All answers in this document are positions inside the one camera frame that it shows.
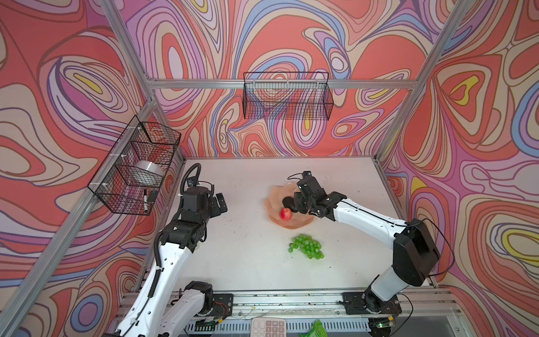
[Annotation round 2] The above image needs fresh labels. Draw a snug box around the dark fake avocado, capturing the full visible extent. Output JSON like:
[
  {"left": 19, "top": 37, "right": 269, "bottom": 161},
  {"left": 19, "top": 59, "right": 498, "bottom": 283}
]
[{"left": 282, "top": 197, "right": 296, "bottom": 209}]

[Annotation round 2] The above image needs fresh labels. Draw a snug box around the red fake apple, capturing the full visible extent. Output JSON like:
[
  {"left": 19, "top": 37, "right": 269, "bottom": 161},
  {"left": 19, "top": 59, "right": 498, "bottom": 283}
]
[{"left": 279, "top": 208, "right": 293, "bottom": 221}]

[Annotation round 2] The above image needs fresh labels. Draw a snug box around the green fake grape bunch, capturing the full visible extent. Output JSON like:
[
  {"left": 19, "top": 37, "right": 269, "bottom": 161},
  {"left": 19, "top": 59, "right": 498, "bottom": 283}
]
[{"left": 287, "top": 234, "right": 325, "bottom": 260}]

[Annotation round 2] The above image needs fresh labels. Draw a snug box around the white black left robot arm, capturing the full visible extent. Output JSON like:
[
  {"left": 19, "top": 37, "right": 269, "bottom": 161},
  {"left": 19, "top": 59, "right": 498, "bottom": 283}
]
[{"left": 113, "top": 163, "right": 227, "bottom": 336}]

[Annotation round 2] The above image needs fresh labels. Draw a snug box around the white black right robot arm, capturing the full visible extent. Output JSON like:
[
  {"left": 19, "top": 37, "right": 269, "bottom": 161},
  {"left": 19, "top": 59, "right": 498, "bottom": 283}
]
[{"left": 282, "top": 171, "right": 441, "bottom": 314}]

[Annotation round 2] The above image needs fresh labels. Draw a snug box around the pink flower-shaped fruit bowl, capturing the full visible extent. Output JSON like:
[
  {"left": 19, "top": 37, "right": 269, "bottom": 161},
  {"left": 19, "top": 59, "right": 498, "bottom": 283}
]
[{"left": 265, "top": 183, "right": 314, "bottom": 230}]

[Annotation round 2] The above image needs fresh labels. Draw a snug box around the silver tape roll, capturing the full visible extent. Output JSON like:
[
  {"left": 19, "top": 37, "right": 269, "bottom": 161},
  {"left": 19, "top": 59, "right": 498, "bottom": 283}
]
[{"left": 133, "top": 160, "right": 165, "bottom": 178}]

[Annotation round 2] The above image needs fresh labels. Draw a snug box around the green plastic bag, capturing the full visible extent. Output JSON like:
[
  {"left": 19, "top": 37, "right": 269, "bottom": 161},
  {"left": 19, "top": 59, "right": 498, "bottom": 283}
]
[{"left": 300, "top": 320, "right": 328, "bottom": 337}]

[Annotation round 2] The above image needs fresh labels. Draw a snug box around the white keypad calculator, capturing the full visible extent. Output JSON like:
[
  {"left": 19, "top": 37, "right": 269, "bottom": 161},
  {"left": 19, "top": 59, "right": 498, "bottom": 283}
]
[{"left": 250, "top": 317, "right": 287, "bottom": 337}]

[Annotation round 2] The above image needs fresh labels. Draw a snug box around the black wire basket left wall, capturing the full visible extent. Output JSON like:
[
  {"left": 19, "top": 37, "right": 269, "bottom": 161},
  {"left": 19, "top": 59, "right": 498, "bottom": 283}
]
[{"left": 88, "top": 117, "right": 181, "bottom": 216}]

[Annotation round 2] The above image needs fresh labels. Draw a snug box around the black wire basket wall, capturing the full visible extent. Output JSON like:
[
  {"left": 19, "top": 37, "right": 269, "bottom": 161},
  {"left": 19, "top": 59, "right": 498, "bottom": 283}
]
[
  {"left": 88, "top": 117, "right": 181, "bottom": 216},
  {"left": 242, "top": 70, "right": 334, "bottom": 121}
]

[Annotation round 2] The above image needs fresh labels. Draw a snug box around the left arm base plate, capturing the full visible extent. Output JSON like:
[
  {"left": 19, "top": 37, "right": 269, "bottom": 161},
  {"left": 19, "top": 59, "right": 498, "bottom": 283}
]
[{"left": 197, "top": 293, "right": 234, "bottom": 319}]

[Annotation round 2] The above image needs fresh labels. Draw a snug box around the black wire basket back wall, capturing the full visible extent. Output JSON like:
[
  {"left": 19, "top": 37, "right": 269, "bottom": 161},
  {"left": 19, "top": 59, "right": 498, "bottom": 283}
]
[{"left": 242, "top": 70, "right": 334, "bottom": 121}]

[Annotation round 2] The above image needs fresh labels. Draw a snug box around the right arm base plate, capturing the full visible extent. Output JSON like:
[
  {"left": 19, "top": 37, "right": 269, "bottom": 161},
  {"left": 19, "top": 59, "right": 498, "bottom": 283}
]
[{"left": 340, "top": 292, "right": 402, "bottom": 316}]

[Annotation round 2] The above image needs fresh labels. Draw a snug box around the aluminium front rail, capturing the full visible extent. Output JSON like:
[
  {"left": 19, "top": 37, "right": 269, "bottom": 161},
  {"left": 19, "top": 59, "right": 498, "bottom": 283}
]
[{"left": 227, "top": 287, "right": 464, "bottom": 320}]

